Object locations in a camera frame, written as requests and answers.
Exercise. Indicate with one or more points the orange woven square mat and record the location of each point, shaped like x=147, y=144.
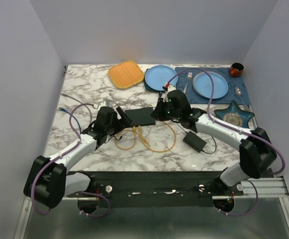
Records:
x=126, y=74

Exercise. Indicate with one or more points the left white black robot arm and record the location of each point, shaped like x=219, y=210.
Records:
x=46, y=182

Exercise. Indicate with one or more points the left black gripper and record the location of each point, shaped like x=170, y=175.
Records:
x=122, y=123

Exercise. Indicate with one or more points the black power adapter brick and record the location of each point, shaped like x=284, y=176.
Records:
x=194, y=141

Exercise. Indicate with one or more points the dark blue placemat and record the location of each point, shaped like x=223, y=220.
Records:
x=194, y=98

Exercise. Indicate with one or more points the light blue plate left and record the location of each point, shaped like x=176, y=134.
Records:
x=158, y=76

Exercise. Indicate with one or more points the black network switch box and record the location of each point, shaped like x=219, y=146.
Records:
x=141, y=117

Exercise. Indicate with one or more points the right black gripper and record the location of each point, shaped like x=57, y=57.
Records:
x=158, y=111

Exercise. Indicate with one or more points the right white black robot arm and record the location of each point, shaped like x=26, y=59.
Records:
x=255, y=149

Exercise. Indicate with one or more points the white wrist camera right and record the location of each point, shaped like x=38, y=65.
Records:
x=170, y=88

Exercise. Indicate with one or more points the red brown lacquer cup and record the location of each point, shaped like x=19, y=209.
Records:
x=236, y=70

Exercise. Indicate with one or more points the blue star shaped dish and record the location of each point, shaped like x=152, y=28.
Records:
x=234, y=115

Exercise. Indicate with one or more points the silver fork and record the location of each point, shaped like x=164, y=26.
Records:
x=189, y=76

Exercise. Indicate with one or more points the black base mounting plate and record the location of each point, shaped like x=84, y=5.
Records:
x=160, y=189

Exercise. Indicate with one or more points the dark teal coaster under plate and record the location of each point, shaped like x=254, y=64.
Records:
x=148, y=88

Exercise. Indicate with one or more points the light blue plate right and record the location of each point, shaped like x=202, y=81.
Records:
x=203, y=86

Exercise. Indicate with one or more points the silver spoon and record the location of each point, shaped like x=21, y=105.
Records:
x=238, y=93

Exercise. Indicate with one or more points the light blue plate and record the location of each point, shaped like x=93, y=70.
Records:
x=203, y=86
x=158, y=76

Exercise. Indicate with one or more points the aluminium rail frame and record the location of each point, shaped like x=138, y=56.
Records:
x=261, y=213

